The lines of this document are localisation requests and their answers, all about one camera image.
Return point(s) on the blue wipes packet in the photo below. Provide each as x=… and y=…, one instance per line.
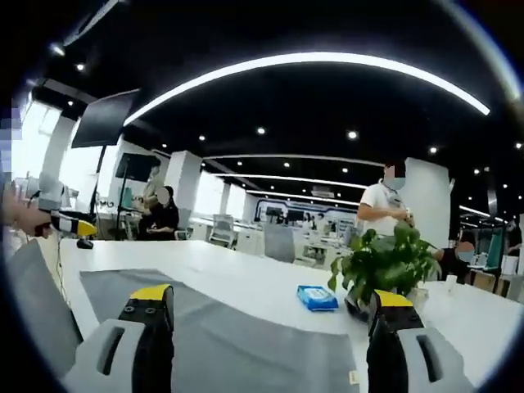
x=317, y=299

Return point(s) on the grey chair back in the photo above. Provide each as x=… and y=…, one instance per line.
x=279, y=243

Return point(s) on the small black desk object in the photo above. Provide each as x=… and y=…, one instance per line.
x=84, y=244

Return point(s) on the green potted plant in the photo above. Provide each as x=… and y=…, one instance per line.
x=380, y=258

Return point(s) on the person's left hand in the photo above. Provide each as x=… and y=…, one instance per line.
x=24, y=213

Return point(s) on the white office chair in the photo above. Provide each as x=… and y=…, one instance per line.
x=223, y=229

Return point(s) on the large black tilted screen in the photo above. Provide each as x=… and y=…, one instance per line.
x=104, y=118

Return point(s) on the grey towel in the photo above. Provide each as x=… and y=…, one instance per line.
x=245, y=348

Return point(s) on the curved ceiling light strip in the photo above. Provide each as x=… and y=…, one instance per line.
x=307, y=57

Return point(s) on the grey mesh chair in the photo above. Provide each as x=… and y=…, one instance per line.
x=37, y=294

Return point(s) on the black monitor on stand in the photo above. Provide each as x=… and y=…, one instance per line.
x=135, y=165

